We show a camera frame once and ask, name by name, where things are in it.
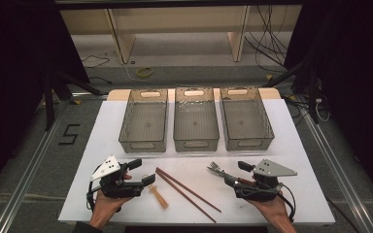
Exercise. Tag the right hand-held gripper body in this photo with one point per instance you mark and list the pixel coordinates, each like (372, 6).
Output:
(259, 192)

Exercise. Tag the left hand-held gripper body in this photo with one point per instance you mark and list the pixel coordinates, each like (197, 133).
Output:
(116, 189)

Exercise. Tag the small light wooden spoon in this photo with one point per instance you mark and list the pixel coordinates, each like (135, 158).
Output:
(159, 197)

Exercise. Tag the brown wooden chopstick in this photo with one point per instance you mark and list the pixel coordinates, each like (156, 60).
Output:
(187, 190)
(184, 195)

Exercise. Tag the grey translucent plastic bin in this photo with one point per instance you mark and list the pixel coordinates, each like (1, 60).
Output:
(145, 121)
(195, 121)
(246, 119)

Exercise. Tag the person's left hand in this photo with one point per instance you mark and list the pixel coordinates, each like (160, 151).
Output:
(105, 208)

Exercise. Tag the person's right hand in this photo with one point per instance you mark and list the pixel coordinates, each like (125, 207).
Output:
(275, 210)

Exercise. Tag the white table mat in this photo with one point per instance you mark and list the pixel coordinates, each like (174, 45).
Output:
(194, 168)

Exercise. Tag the yellow tape roll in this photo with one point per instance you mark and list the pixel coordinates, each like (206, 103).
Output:
(139, 73)

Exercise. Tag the black tripod stand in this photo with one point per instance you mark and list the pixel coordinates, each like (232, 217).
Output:
(312, 97)
(49, 103)

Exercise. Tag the light wooden desk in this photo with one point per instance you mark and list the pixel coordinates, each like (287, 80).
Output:
(123, 39)

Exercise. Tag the dark curtain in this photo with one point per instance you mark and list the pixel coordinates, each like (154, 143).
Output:
(13, 81)
(356, 81)

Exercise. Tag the aluminium floor rail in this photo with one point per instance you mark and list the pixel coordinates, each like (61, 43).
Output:
(29, 168)
(340, 168)

